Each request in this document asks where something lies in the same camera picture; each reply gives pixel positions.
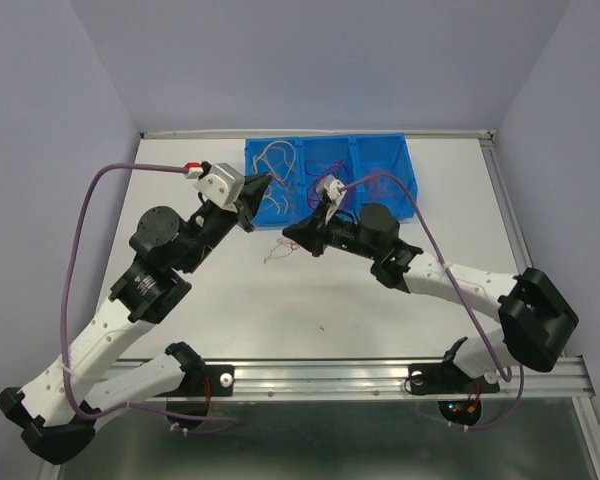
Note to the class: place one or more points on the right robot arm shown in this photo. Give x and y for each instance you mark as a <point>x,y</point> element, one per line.
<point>535,320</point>

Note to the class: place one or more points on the blue three-compartment plastic bin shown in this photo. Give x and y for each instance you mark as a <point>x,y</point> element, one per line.
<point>297,164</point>

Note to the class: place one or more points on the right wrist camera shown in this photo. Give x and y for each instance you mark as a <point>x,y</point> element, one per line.
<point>331,192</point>

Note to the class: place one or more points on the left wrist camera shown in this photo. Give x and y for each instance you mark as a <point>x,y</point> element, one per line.
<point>219,182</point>

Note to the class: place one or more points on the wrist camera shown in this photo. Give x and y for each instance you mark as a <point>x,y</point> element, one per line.
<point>219,182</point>
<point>331,192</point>

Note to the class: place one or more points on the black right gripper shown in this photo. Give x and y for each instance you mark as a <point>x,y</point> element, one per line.
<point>310,234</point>

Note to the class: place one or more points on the aluminium front mounting rail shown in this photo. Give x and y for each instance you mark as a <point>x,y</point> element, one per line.
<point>291,380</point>

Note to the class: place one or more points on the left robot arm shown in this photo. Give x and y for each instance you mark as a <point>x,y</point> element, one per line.
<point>62,409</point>

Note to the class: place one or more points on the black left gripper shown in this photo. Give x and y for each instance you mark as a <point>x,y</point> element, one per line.
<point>254,189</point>

